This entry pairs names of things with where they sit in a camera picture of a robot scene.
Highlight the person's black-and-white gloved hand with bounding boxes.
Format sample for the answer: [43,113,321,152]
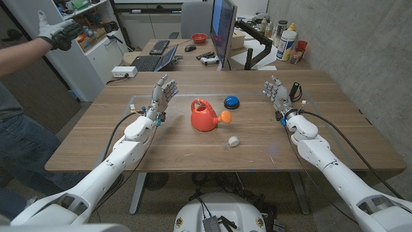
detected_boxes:
[37,10,84,52]

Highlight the black cylindrical device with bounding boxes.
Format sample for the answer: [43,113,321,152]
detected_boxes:
[288,82,303,102]

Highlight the white shelf cabinet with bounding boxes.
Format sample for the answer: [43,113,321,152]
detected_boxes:
[1,0,129,102]

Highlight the white paper sheets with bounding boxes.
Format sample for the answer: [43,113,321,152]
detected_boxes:
[230,39,279,67]

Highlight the white game controller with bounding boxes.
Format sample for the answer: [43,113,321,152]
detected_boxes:
[200,55,220,66]

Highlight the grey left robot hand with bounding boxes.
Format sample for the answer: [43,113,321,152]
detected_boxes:
[146,74,180,122]

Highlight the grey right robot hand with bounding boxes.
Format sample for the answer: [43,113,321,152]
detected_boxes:
[263,75,299,121]

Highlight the black keyboard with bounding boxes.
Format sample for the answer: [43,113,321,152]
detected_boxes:
[149,39,171,56]

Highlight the white wipes canister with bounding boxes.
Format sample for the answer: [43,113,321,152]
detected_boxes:
[276,30,297,62]

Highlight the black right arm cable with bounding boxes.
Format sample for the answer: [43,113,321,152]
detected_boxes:
[301,109,405,200]

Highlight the person's bare forearm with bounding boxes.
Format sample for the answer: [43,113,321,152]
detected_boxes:
[0,37,54,78]

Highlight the jar with black lid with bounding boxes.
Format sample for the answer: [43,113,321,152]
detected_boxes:
[272,20,288,48]

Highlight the person's body in jeans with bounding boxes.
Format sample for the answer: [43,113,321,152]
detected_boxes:
[0,82,88,220]

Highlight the black cable bundle on floor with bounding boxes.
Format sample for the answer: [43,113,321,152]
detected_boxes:
[191,172,278,226]

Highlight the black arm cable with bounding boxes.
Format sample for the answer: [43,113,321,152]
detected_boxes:
[102,111,147,162]
[301,109,405,200]

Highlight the silver heatsink module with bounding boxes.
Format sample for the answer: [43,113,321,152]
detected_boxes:
[201,216,221,232]

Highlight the orange watering can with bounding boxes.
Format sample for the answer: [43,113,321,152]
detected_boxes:
[190,98,233,132]

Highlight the clear drinking glass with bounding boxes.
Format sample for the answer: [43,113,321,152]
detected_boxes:
[288,47,305,64]

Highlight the computer monitor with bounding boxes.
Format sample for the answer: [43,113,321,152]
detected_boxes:
[209,0,238,69]

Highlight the red bowl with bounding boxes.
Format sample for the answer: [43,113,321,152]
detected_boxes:
[191,33,209,44]

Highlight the white power strip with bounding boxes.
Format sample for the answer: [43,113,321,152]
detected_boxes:
[111,66,138,79]

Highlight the black remote control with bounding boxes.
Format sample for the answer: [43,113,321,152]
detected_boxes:
[196,50,216,61]

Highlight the cardboard box with clutter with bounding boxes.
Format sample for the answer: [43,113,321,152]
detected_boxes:
[78,27,108,53]

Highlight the tan cardboard box on floor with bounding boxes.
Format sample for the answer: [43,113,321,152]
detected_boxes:
[123,50,142,66]

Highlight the open black laptop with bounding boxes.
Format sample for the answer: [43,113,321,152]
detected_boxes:
[130,44,179,72]

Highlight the white tape roll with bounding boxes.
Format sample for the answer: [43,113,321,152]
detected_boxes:
[221,135,241,150]

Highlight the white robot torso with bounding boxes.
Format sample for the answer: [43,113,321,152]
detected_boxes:
[173,192,267,232]

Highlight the blue push button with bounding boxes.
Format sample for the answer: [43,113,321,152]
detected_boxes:
[223,95,241,110]

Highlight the small closed cardboard box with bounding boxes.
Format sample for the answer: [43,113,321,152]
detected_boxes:
[230,29,246,50]

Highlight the grey office chair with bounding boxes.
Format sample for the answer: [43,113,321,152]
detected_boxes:
[169,1,215,40]

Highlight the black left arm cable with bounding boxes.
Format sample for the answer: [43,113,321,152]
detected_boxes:
[102,111,147,162]

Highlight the black round fan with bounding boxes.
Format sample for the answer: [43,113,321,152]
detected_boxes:
[144,172,170,191]

